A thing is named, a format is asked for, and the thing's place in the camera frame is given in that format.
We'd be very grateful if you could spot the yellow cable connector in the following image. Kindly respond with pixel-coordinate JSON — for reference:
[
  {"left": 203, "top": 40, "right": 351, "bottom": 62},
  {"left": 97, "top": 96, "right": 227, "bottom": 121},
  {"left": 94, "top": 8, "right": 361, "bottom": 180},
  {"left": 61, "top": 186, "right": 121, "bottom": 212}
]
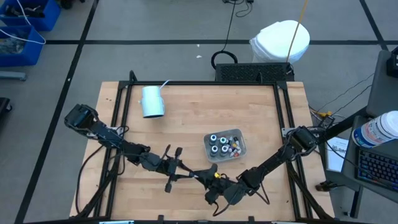
[{"left": 310, "top": 108, "right": 334, "bottom": 119}]

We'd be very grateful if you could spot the white plastic bin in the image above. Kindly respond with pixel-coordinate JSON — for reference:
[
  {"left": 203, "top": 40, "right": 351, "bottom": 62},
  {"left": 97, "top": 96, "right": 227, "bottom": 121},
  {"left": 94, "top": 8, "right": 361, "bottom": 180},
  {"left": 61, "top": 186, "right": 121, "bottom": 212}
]
[{"left": 203, "top": 128, "right": 248, "bottom": 164}]

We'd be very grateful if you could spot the black caster base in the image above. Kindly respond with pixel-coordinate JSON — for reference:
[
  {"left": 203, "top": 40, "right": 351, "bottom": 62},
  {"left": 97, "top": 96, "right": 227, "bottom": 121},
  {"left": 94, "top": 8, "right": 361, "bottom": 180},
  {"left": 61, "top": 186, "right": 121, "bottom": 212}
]
[{"left": 0, "top": 97, "right": 14, "bottom": 123}]

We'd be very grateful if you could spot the white bucket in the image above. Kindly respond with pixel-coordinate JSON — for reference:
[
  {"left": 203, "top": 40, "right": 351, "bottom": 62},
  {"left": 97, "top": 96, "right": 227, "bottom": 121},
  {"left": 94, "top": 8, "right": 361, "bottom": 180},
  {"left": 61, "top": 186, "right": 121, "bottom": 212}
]
[{"left": 249, "top": 19, "right": 311, "bottom": 64}]

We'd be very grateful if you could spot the black aluminium table frame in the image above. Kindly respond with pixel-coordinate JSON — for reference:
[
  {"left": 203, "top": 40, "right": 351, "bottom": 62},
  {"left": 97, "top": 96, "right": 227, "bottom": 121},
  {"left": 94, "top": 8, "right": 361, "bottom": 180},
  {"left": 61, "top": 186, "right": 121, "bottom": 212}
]
[{"left": 70, "top": 70, "right": 336, "bottom": 224}]

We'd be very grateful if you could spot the computer keyboard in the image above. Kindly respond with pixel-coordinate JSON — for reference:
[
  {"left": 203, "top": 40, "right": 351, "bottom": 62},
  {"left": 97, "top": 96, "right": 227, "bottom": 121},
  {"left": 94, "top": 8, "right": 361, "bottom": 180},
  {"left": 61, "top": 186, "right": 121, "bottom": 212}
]
[{"left": 355, "top": 147, "right": 398, "bottom": 191}]

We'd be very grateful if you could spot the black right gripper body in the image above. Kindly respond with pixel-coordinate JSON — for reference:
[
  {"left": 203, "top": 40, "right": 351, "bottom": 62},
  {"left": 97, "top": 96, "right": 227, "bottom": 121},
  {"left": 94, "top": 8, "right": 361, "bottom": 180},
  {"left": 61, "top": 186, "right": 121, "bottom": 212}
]
[{"left": 203, "top": 163, "right": 249, "bottom": 207}]

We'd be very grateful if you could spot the white paper sheet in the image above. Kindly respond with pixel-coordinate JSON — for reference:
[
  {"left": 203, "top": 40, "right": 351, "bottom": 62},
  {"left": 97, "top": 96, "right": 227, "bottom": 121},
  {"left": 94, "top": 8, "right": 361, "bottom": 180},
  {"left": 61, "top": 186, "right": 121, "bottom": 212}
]
[{"left": 324, "top": 136, "right": 349, "bottom": 173}]

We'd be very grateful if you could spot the black mesh computer case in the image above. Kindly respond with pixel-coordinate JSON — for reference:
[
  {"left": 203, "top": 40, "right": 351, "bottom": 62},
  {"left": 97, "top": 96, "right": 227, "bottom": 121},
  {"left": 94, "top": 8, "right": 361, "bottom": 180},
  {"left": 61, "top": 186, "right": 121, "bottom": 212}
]
[{"left": 215, "top": 62, "right": 295, "bottom": 83}]

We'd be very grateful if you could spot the yellow hanging cord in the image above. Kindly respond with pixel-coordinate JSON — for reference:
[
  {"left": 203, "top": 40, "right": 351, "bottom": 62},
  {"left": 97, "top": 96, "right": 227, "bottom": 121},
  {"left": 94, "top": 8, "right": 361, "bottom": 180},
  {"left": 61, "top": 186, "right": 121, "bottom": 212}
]
[{"left": 285, "top": 0, "right": 310, "bottom": 63}]

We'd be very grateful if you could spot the white wipes canister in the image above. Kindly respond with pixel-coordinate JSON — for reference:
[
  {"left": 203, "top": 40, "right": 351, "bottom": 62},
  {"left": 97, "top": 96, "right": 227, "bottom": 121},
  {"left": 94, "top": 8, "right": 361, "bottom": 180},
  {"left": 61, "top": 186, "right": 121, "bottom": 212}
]
[{"left": 351, "top": 110, "right": 398, "bottom": 149}]

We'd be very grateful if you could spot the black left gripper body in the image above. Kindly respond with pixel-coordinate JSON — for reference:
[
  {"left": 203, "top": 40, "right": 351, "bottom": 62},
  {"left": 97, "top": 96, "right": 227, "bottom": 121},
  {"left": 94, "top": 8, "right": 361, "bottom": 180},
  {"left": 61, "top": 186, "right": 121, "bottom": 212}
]
[{"left": 139, "top": 146, "right": 184, "bottom": 194}]

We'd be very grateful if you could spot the black electronic device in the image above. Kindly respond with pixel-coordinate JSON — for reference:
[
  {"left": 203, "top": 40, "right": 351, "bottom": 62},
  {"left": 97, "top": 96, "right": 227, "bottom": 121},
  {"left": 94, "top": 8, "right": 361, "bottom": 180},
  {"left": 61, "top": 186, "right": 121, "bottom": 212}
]
[{"left": 386, "top": 45, "right": 398, "bottom": 79}]

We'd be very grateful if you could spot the blue storage bin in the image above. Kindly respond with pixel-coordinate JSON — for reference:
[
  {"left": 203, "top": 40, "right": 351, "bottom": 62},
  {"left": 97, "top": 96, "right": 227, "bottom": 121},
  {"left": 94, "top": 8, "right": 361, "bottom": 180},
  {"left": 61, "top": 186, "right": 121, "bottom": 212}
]
[
  {"left": 0, "top": 25, "right": 47, "bottom": 68},
  {"left": 0, "top": 0, "right": 62, "bottom": 32}
]

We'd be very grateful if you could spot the grey metal bar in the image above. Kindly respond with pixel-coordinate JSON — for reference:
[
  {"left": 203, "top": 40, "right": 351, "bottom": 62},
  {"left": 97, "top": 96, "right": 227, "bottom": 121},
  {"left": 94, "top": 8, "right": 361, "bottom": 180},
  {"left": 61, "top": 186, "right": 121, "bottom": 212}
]
[{"left": 0, "top": 71, "right": 27, "bottom": 82}]

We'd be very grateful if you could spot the white cylindrical projector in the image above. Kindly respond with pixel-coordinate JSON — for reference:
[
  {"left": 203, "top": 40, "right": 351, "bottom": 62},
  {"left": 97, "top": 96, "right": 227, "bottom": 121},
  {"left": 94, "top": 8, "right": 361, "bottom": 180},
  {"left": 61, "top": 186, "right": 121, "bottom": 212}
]
[{"left": 138, "top": 85, "right": 167, "bottom": 119}]

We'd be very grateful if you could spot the black coiled floor cable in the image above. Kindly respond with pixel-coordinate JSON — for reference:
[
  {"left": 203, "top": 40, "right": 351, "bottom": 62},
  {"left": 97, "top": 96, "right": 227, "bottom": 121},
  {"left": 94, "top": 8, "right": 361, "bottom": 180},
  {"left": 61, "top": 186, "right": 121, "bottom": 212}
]
[{"left": 210, "top": 0, "right": 239, "bottom": 70}]

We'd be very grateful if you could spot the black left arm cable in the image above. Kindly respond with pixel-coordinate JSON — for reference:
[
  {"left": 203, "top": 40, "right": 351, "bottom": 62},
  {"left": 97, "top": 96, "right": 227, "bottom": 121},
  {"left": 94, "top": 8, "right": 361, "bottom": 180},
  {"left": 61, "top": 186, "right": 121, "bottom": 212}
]
[{"left": 75, "top": 124, "right": 131, "bottom": 215}]

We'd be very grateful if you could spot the grey desk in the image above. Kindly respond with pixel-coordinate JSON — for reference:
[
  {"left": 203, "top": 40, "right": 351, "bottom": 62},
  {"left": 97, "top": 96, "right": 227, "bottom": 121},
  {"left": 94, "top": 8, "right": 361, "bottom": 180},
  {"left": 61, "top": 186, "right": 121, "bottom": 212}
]
[
  {"left": 366, "top": 49, "right": 398, "bottom": 118},
  {"left": 341, "top": 114, "right": 398, "bottom": 205}
]

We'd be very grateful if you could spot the black desk foot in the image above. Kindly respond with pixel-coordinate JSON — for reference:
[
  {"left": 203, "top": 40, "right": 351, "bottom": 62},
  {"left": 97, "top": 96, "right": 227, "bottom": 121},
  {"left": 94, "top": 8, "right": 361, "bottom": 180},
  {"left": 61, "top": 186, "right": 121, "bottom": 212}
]
[{"left": 315, "top": 179, "right": 346, "bottom": 192}]

